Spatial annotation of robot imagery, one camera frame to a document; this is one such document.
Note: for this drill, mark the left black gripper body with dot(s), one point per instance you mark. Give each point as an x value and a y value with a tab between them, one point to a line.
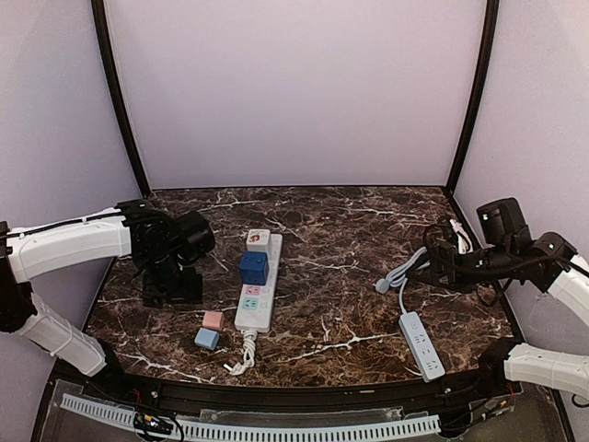
172	287

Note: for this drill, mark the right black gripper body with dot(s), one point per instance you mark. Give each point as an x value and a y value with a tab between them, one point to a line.
442	260

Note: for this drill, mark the pink cube charger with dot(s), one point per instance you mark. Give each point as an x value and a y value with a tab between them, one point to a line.
213	320

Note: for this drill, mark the light blue cube charger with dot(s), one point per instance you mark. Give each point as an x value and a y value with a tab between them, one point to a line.
206	338

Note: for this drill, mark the blue cube socket adapter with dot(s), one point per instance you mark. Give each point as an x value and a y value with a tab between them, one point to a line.
254	268

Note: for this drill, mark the white cube socket adapter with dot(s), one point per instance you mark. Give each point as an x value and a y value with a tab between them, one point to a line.
259	240

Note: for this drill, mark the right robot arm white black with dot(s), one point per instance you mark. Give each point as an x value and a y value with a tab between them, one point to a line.
550	263

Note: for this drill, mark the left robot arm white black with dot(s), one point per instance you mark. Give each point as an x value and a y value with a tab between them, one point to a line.
162	247

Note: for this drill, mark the grey-blue small power strip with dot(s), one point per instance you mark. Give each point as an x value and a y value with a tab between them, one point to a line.
417	338

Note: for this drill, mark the white multicolour power strip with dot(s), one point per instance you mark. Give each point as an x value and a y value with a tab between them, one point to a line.
255	304

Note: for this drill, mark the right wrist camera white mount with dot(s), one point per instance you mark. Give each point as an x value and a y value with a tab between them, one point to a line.
463	241

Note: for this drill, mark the black front table rail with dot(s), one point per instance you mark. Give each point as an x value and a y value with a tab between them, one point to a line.
445	395

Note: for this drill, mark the white slotted cable duct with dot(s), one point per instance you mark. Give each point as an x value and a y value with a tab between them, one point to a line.
214	425

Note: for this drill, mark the right black frame post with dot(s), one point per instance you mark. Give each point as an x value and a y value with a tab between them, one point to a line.
476	94

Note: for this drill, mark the black frame post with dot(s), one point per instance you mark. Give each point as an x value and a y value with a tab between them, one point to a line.
116	96
476	94

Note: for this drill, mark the left black frame post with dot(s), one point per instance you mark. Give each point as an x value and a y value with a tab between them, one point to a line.
116	96

